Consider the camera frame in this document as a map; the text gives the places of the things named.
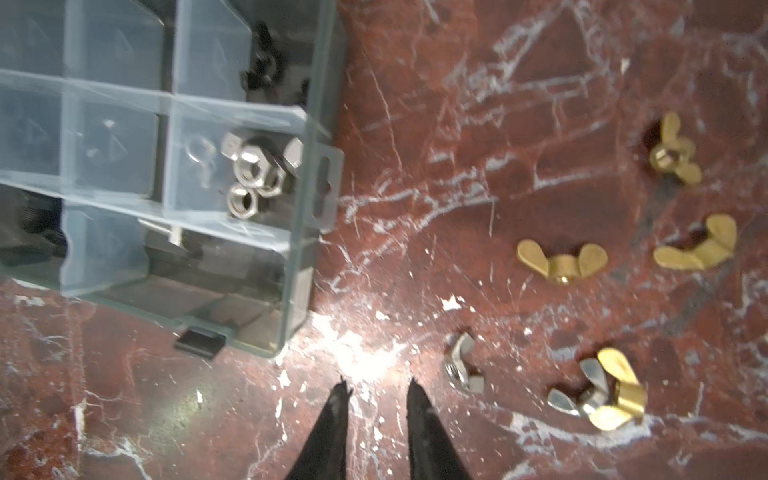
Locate brass wing nut bottom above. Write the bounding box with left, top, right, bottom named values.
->
left=653, top=213, right=738, bottom=271

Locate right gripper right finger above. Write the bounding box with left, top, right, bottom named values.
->
left=407, top=378, right=471, bottom=480

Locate steel wing nut upper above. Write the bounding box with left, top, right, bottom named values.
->
left=185, top=135, right=217, bottom=187

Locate brass wing nut right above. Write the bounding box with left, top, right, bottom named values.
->
left=588, top=348, right=648, bottom=431

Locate brass wing nut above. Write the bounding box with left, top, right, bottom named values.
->
left=653, top=213, right=738, bottom=271
left=588, top=348, right=648, bottom=431
left=516, top=239, right=609, bottom=285
left=648, top=111, right=702, bottom=185

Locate brass wing nut far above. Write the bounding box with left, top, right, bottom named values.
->
left=648, top=111, right=702, bottom=185

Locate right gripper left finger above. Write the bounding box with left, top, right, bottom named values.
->
left=286, top=379, right=352, bottom=480

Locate steel hex nut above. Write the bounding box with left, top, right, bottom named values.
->
left=227, top=183, right=260, bottom=220
left=233, top=145, right=288, bottom=198
left=220, top=131, right=244, bottom=161
left=282, top=137, right=304, bottom=176

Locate steel wing nut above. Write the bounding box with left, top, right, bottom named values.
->
left=547, top=358, right=610, bottom=418
left=185, top=135, right=217, bottom=187
left=443, top=332, right=485, bottom=395

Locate brass wing nut left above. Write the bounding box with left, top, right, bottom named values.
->
left=516, top=239, right=609, bottom=285

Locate grey plastic organizer box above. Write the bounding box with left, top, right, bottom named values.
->
left=1, top=1, right=347, bottom=359

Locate steel wing nut lower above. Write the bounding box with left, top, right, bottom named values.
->
left=547, top=358, right=610, bottom=418

